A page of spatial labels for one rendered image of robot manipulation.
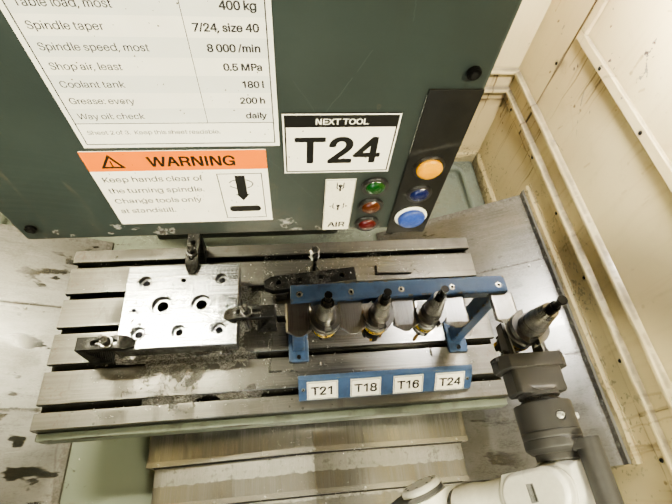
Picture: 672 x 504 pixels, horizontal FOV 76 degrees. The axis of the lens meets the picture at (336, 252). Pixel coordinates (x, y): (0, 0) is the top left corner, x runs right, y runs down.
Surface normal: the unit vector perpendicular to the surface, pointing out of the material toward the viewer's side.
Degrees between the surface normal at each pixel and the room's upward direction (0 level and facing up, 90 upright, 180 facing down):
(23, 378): 24
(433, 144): 90
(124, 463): 0
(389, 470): 8
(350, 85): 90
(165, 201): 90
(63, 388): 0
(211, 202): 90
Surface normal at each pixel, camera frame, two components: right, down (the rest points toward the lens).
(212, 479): -0.07, -0.51
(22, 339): 0.46, -0.49
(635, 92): -0.99, 0.04
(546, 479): -0.83, -0.22
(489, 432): -0.34, -0.46
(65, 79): 0.08, 0.86
